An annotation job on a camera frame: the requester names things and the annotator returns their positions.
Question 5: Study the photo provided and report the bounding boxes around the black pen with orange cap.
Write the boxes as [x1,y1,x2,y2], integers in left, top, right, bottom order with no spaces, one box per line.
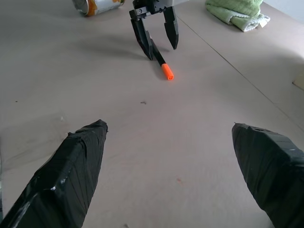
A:
[150,39,175,81]

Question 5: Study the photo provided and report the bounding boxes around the silver and orange tin can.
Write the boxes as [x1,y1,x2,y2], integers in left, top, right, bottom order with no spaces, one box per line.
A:
[72,0,126,17]

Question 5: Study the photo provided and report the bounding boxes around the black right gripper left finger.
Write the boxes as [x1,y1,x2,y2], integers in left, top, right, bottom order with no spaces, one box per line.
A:
[0,119,109,228]

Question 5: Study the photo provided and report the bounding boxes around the pale yellow flat object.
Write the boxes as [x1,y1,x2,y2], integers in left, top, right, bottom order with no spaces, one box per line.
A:
[292,73,304,91]

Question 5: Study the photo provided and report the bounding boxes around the green towel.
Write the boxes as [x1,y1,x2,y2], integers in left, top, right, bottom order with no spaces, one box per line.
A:
[205,0,271,33]

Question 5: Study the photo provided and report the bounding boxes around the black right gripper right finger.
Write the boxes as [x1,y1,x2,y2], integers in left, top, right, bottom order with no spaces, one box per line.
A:
[231,122,304,228]

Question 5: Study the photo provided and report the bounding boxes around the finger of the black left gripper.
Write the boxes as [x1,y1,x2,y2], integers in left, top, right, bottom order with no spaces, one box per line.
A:
[130,14,154,61]
[163,6,180,50]

